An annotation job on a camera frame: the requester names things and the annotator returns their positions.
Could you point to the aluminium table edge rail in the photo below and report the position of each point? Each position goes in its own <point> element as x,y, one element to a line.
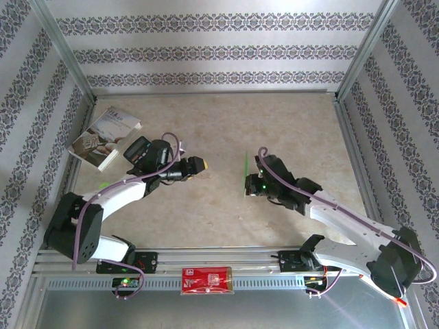
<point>354,150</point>
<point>212,93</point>
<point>71,185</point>

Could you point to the red packet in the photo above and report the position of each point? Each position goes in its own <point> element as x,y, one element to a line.
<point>207,280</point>

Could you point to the softcover book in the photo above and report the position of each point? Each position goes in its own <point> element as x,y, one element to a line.
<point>103,130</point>

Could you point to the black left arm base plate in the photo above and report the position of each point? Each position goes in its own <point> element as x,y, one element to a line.
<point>149,262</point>

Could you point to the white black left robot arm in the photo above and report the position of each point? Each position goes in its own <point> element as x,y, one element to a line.
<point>75,226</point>

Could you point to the metal shelf sheet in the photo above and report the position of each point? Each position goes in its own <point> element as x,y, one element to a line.
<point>240,312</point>

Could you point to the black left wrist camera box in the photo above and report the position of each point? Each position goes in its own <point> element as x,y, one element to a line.
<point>159,152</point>

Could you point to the aluminium mounting rail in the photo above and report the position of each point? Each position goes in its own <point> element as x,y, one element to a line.
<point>212,255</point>

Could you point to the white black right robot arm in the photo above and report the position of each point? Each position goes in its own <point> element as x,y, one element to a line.
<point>343,219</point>

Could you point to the black calculator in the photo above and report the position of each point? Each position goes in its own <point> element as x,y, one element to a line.
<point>135,152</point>

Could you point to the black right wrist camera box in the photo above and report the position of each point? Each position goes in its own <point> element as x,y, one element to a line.
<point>274,168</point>

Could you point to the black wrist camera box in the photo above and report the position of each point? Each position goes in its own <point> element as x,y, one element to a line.
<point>159,152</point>
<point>274,168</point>

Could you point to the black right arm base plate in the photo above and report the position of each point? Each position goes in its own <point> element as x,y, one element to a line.
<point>288,262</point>

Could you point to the aluminium corner post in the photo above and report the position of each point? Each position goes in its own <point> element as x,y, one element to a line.
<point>366,48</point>
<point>62,48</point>

